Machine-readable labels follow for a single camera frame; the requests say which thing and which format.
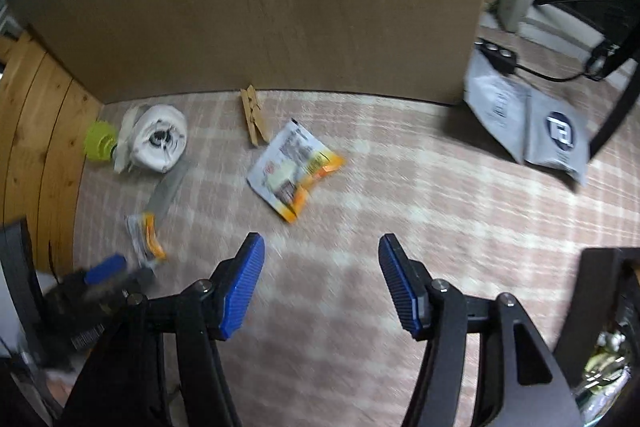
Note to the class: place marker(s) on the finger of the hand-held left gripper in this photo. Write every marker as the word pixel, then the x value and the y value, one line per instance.
pixel 105 269

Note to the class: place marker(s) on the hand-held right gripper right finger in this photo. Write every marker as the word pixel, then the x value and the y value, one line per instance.
pixel 400 287

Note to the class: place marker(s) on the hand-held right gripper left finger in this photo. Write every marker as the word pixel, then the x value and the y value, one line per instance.
pixel 242 287

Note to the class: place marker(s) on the grey metal pliers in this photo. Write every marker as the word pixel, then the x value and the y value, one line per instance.
pixel 95 304

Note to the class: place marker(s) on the yellow shuttlecock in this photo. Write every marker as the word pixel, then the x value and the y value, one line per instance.
pixel 100 142

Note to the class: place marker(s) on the white paper packet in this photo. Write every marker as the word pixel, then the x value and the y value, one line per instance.
pixel 160 142

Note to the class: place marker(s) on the black storage container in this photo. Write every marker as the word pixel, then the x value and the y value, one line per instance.
pixel 595 297

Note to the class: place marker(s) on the silver snack packet orange edge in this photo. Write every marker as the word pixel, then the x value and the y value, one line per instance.
pixel 145 239

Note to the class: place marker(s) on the plaid cloth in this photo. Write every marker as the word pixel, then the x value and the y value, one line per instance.
pixel 350 207

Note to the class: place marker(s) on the silver orange printed snack packet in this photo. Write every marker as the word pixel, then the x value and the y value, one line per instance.
pixel 290 169

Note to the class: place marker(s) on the wooden clothespin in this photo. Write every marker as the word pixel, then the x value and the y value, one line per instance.
pixel 252 114

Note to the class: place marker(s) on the plain grey pouch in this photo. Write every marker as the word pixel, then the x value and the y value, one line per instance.
pixel 492 107

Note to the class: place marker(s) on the grey pouch round logo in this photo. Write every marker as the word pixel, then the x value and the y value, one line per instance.
pixel 555 137

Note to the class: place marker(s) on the black power strip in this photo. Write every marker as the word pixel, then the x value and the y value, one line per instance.
pixel 497 57

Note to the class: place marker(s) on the black tripod leg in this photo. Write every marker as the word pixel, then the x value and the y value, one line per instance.
pixel 615 107

